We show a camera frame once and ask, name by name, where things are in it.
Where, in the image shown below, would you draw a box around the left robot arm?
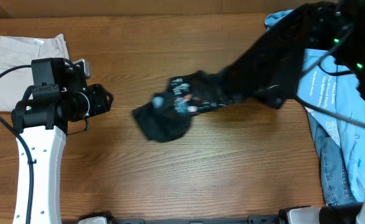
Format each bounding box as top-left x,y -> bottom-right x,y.
11,58 -> 113,223

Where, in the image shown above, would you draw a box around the blue denim jeans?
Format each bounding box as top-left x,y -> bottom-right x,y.
307,113 -> 356,206

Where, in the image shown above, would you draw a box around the black patterned cycling jersey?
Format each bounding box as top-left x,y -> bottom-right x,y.
132,2 -> 336,142

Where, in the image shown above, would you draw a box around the folded beige trousers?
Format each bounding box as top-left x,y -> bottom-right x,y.
0,33 -> 70,113

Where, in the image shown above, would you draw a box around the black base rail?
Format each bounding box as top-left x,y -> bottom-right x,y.
74,212 -> 279,224

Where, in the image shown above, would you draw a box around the light blue t-shirt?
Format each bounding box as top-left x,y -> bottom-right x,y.
264,9 -> 365,203

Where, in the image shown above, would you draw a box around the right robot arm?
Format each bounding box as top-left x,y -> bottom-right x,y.
295,1 -> 365,223

